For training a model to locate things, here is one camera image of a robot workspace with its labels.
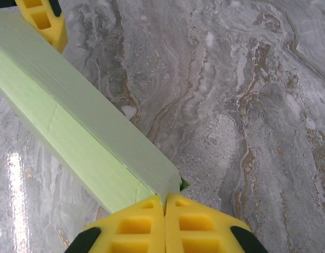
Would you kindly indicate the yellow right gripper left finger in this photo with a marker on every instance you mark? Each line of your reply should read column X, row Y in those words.
column 109, row 234

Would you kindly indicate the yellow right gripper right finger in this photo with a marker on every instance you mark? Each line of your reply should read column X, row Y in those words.
column 172, row 232

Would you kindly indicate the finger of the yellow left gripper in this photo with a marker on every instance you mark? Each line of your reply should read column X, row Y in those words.
column 58, row 31

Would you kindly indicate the light green paper box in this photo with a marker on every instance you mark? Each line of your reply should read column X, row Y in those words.
column 72, row 124

